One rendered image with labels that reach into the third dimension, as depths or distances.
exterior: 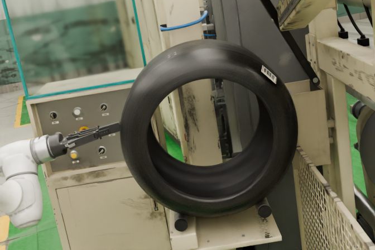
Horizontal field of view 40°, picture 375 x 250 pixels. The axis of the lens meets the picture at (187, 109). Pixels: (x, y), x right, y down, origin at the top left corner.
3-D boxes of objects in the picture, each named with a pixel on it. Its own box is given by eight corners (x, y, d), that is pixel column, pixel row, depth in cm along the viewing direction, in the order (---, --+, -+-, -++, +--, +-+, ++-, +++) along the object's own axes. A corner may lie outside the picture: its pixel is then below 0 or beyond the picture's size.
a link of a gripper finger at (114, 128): (98, 128, 169) (98, 128, 168) (118, 121, 169) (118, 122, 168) (101, 136, 170) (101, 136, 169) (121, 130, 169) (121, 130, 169)
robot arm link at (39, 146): (34, 135, 174) (51, 130, 173) (44, 159, 176) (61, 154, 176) (27, 143, 165) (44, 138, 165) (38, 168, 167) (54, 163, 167)
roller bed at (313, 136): (282, 152, 215) (274, 85, 208) (317, 147, 215) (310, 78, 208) (293, 169, 196) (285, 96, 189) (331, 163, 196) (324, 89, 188)
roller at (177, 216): (174, 190, 202) (172, 179, 201) (186, 188, 202) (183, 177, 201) (175, 232, 168) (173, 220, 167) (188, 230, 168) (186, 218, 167)
